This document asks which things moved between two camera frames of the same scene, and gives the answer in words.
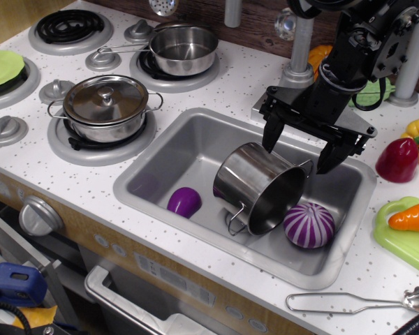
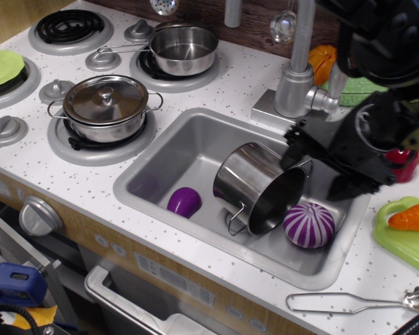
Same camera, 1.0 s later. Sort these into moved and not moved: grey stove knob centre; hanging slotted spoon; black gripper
Moved: black gripper
Not moved: hanging slotted spoon; grey stove knob centre
